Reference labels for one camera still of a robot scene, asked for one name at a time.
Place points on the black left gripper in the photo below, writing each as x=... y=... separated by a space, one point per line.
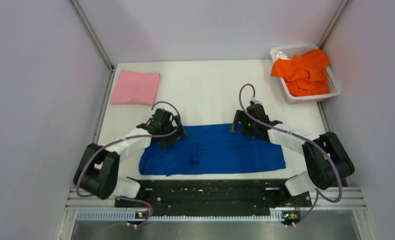
x=166 y=143

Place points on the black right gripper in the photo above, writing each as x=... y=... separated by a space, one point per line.
x=240 y=116

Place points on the blue t shirt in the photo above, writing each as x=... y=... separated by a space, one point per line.
x=212 y=149

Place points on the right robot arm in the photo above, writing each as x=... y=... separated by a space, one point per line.
x=326 y=160

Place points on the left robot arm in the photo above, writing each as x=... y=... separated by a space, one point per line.
x=98 y=171

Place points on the folded pink t shirt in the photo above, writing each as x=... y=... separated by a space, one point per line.
x=135 y=88

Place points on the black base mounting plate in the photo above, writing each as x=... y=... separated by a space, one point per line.
x=218 y=198

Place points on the white plastic laundry basket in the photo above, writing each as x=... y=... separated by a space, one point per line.
x=299 y=50

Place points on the orange t shirt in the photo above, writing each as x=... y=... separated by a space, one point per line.
x=304 y=75

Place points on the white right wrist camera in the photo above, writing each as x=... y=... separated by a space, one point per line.
x=254 y=101

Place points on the white slotted cable duct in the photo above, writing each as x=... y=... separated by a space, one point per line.
x=137 y=216

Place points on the aluminium frame rail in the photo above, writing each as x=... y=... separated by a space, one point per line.
x=91 y=34

